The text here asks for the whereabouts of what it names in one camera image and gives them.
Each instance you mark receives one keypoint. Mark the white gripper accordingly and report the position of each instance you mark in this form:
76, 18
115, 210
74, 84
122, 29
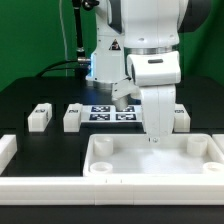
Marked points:
149, 73

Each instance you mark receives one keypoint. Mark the fiducial marker plate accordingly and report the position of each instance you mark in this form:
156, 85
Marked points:
109, 114

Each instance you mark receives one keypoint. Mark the white desk top tray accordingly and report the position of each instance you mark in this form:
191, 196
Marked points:
136, 154

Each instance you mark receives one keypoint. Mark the white left fence block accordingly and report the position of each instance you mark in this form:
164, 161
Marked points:
8, 148

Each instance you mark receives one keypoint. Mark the white front fence bar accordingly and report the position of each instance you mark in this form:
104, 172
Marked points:
163, 190

